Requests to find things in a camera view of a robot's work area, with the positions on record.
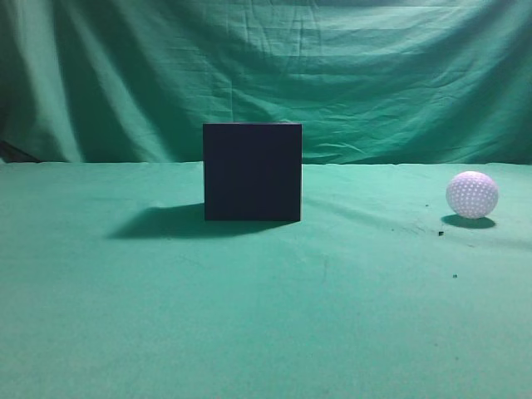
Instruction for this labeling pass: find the green backdrop cloth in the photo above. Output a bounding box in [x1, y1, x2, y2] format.
[1, 1, 531, 164]

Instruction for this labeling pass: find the white dimpled golf ball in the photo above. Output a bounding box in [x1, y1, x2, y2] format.
[446, 170, 499, 219]

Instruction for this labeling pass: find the dark navy cube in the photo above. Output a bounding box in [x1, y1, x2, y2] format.
[203, 122, 303, 222]

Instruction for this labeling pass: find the green table cloth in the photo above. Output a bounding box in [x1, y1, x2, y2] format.
[1, 163, 531, 398]

